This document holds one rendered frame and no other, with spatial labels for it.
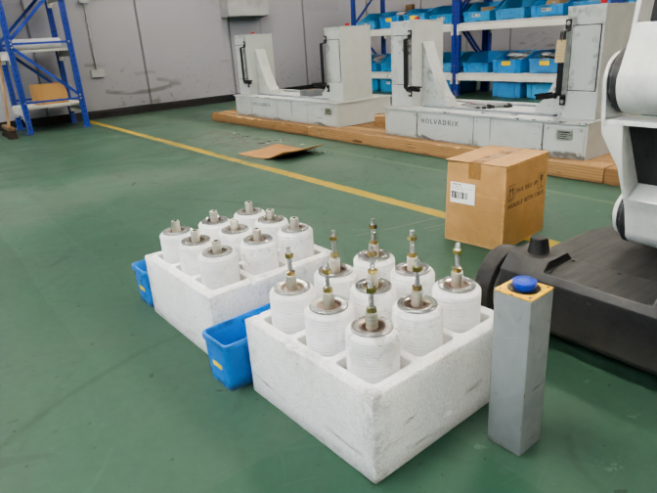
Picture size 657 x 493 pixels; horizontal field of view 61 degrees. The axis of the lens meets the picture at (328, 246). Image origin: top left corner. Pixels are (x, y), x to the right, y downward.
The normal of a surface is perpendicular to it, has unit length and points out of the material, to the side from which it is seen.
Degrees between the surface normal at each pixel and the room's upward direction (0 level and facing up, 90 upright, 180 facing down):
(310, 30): 90
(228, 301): 90
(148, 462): 0
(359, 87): 90
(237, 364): 92
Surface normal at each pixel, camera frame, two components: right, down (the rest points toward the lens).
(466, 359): 0.64, 0.23
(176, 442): -0.06, -0.93
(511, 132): -0.79, 0.26
